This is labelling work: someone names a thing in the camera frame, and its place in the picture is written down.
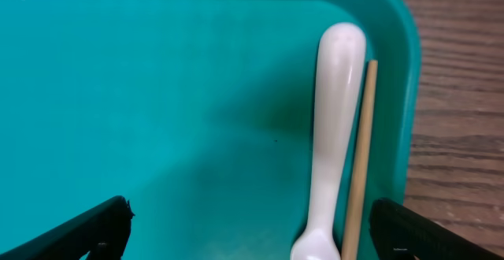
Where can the teal serving tray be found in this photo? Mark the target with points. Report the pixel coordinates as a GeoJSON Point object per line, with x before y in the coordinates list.
{"type": "Point", "coordinates": [199, 112]}

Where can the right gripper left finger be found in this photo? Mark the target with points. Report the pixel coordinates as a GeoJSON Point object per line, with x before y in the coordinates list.
{"type": "Point", "coordinates": [101, 232]}

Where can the wooden chopstick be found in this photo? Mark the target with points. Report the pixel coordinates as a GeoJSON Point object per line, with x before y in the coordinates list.
{"type": "Point", "coordinates": [361, 160]}

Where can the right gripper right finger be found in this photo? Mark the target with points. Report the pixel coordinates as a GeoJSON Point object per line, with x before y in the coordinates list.
{"type": "Point", "coordinates": [399, 233]}

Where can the white plastic fork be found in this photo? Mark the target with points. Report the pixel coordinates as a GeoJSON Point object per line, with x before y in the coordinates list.
{"type": "Point", "coordinates": [340, 66]}

